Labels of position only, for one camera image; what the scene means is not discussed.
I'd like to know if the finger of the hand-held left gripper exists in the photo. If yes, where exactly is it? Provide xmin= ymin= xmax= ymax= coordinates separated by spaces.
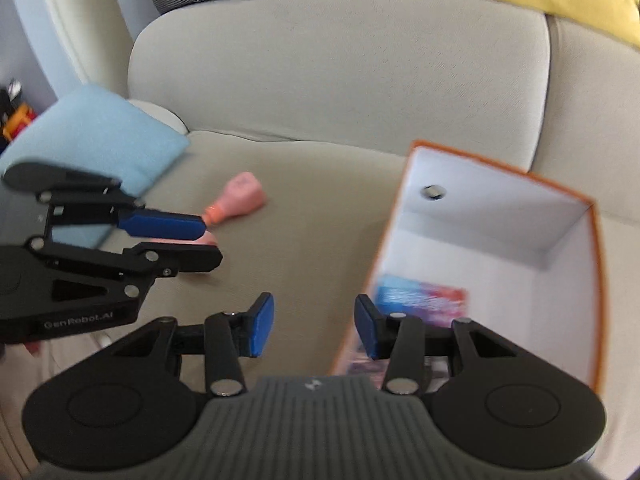
xmin=27 ymin=236 xmax=223 ymax=281
xmin=2 ymin=161 xmax=207 ymax=242

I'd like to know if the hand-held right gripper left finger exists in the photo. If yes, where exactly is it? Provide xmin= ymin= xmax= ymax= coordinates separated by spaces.
xmin=112 ymin=292 xmax=275 ymax=397

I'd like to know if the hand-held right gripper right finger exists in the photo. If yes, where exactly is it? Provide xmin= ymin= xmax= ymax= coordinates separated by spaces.
xmin=354 ymin=295 xmax=523 ymax=395

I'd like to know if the orange cardboard box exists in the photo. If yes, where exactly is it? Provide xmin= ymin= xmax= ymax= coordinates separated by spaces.
xmin=327 ymin=140 xmax=608 ymax=396

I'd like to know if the blue red printed packet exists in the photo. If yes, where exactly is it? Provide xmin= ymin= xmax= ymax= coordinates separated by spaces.
xmin=374 ymin=274 xmax=472 ymax=332

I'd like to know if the small pink pump bottle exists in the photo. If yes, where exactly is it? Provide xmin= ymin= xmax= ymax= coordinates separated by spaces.
xmin=204 ymin=171 xmax=269 ymax=224

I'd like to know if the light blue pillow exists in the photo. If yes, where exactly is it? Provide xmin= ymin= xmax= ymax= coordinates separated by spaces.
xmin=0 ymin=85 xmax=192 ymax=251

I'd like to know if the orange toy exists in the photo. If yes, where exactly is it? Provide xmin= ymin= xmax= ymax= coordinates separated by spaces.
xmin=1 ymin=102 xmax=40 ymax=142

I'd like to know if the beige sofa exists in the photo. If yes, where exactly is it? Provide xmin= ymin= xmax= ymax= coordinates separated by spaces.
xmin=0 ymin=0 xmax=640 ymax=480

